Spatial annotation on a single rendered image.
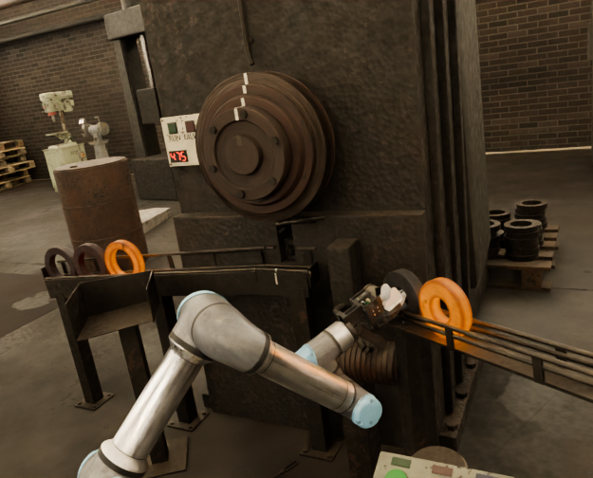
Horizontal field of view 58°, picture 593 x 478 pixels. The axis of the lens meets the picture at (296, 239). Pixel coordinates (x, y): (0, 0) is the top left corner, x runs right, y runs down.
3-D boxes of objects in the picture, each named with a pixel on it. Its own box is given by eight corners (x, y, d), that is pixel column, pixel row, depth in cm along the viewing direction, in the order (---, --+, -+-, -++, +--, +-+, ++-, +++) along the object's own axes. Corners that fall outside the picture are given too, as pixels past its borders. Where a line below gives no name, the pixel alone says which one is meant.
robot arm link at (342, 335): (346, 358, 137) (329, 346, 144) (360, 347, 138) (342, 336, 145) (336, 336, 134) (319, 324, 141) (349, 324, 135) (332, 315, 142)
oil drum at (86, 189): (114, 251, 501) (91, 156, 475) (164, 253, 474) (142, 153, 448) (63, 275, 451) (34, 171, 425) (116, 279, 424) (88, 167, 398)
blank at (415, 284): (387, 265, 153) (378, 267, 152) (424, 272, 140) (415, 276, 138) (396, 315, 156) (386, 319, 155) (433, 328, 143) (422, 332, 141)
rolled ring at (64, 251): (66, 245, 226) (72, 243, 229) (38, 248, 235) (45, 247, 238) (81, 285, 230) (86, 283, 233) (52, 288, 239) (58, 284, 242)
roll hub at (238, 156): (221, 197, 176) (205, 110, 168) (297, 195, 163) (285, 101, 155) (212, 202, 171) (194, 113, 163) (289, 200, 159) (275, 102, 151)
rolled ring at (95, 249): (97, 242, 217) (102, 239, 220) (66, 248, 226) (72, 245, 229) (112, 284, 222) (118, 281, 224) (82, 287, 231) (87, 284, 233)
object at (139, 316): (123, 450, 214) (79, 283, 193) (190, 436, 217) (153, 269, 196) (115, 487, 194) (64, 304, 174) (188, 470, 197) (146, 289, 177)
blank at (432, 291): (424, 272, 140) (414, 276, 138) (469, 282, 126) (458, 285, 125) (432, 328, 143) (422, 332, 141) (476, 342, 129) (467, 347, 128)
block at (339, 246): (344, 303, 184) (337, 236, 178) (367, 303, 181) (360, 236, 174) (333, 316, 175) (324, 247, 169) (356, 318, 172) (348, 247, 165)
